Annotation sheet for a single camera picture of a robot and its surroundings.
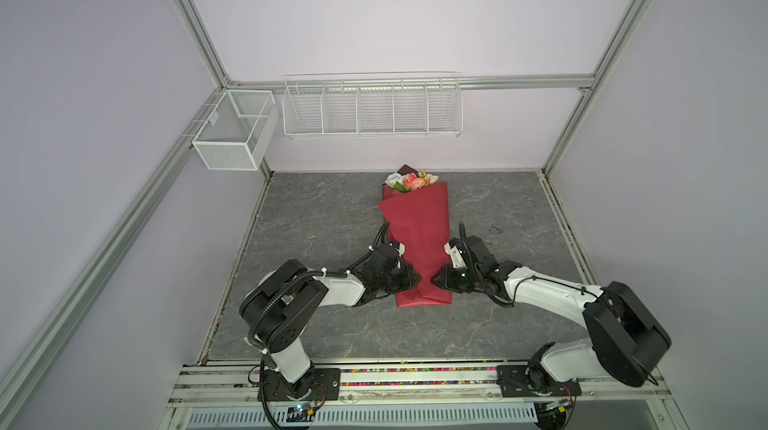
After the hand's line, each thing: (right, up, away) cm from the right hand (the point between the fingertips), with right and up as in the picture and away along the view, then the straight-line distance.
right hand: (433, 282), depth 86 cm
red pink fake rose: (-4, +31, +25) cm, 40 cm away
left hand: (-3, 0, +1) cm, 3 cm away
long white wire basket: (-19, +56, +12) cm, 60 cm away
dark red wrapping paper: (-4, +17, +10) cm, 20 cm away
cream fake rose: (+2, +32, +26) cm, 42 cm away
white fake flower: (-12, +32, +25) cm, 43 cm away
